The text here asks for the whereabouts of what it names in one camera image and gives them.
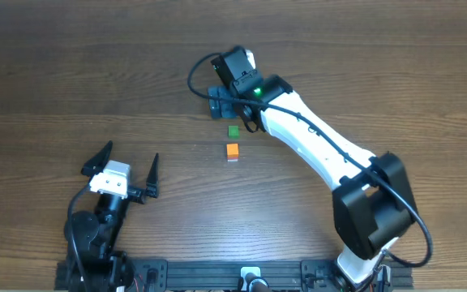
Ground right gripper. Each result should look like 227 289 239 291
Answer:
208 85 238 119

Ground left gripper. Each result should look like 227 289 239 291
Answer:
81 140 161 204

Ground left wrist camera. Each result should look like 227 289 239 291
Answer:
88 160 131 200

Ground mounting rail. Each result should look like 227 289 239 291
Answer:
54 258 415 292

